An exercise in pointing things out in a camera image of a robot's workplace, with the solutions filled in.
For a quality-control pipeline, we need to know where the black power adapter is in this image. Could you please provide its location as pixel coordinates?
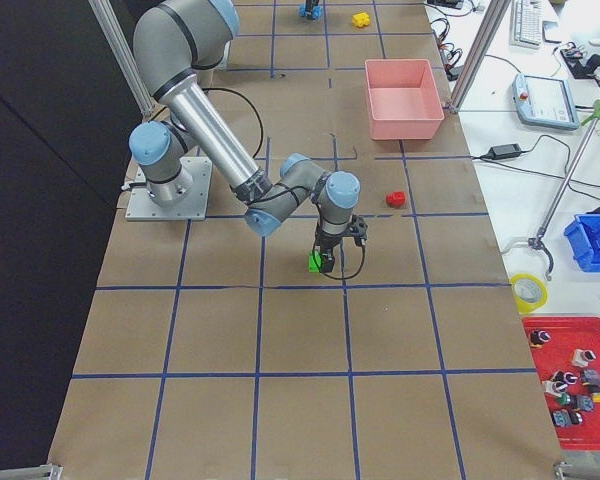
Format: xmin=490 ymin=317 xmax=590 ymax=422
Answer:
xmin=485 ymin=143 xmax=523 ymax=160

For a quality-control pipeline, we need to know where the yellow tape roll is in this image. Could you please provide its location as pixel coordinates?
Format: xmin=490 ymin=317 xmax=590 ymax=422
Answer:
xmin=510 ymin=273 xmax=548 ymax=314

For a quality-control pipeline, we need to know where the red toy block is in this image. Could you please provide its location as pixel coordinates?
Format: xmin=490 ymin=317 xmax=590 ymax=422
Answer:
xmin=385 ymin=191 xmax=406 ymax=209

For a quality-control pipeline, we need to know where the grabber reach tool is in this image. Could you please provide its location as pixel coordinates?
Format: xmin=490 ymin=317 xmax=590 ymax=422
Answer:
xmin=500 ymin=100 xmax=600 ymax=282

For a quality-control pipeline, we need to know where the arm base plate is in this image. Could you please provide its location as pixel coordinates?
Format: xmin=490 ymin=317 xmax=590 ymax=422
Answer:
xmin=125 ymin=156 xmax=212 ymax=221

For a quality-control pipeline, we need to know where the white keyboard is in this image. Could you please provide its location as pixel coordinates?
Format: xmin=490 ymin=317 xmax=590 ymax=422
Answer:
xmin=509 ymin=0 xmax=542 ymax=49

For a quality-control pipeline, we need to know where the aluminium frame post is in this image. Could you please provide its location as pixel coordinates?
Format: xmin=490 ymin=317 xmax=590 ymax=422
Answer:
xmin=448 ymin=0 xmax=511 ymax=113

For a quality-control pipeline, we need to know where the blue storage bin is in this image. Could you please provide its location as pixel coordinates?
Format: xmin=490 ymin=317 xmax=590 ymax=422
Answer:
xmin=563 ymin=213 xmax=600 ymax=273

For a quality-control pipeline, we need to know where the pink plastic box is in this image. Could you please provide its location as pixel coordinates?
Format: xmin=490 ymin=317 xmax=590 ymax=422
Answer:
xmin=365 ymin=59 xmax=445 ymax=141

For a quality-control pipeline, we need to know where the teach pendant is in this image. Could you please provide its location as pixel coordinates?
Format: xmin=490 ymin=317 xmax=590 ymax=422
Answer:
xmin=511 ymin=73 xmax=580 ymax=131

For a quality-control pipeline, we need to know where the blue toy block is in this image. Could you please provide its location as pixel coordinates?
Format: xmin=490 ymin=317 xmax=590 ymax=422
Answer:
xmin=299 ymin=2 xmax=323 ymax=20

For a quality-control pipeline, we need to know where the green toy block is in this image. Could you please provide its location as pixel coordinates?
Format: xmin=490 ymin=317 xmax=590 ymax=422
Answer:
xmin=308 ymin=250 xmax=323 ymax=273

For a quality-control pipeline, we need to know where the yellow toy block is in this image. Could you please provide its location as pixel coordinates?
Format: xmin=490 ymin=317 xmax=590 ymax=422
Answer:
xmin=351 ymin=12 xmax=371 ymax=28

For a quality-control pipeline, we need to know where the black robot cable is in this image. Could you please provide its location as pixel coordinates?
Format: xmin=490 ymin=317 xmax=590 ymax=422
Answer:
xmin=199 ymin=87 xmax=271 ymax=161

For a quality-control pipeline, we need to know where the red parts tray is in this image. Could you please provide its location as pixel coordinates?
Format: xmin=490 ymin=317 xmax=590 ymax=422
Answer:
xmin=523 ymin=316 xmax=600 ymax=450

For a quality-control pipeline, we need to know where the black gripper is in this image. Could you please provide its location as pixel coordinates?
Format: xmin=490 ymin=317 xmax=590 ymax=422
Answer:
xmin=313 ymin=214 xmax=368 ymax=273
xmin=304 ymin=0 xmax=318 ymax=12

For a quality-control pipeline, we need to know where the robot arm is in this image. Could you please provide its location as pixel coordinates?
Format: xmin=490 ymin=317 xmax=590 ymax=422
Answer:
xmin=129 ymin=1 xmax=367 ymax=277

